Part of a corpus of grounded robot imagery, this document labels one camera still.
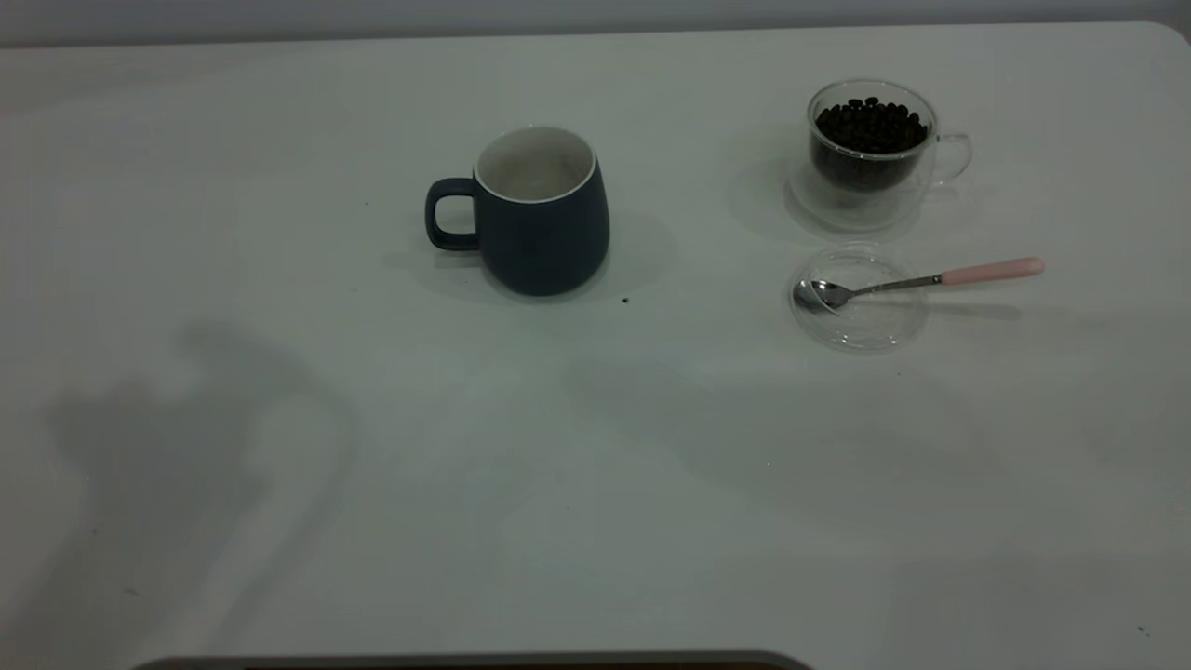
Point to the clear glass lid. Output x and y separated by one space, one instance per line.
865 328

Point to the dark coffee beans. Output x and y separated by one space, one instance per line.
870 130

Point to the clear double-wall glass cup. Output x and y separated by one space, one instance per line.
851 212

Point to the dark blue ceramic mug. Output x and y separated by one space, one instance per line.
544 247

